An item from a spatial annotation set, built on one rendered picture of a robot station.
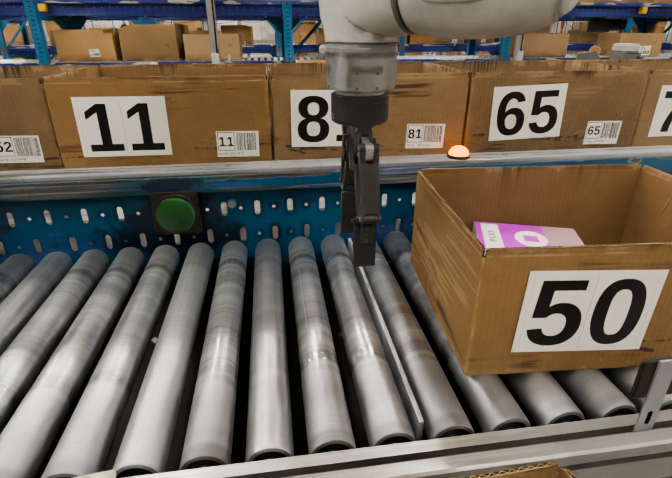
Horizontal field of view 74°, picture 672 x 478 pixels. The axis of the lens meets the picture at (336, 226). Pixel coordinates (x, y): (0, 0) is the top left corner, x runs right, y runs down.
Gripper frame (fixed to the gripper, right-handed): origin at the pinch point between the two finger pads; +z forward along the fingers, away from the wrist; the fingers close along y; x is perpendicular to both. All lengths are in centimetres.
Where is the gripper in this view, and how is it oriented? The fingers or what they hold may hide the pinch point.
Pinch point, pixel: (356, 234)
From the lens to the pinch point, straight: 65.7
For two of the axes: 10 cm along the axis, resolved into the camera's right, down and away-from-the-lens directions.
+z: 0.0, 9.1, 4.1
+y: 1.4, 4.0, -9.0
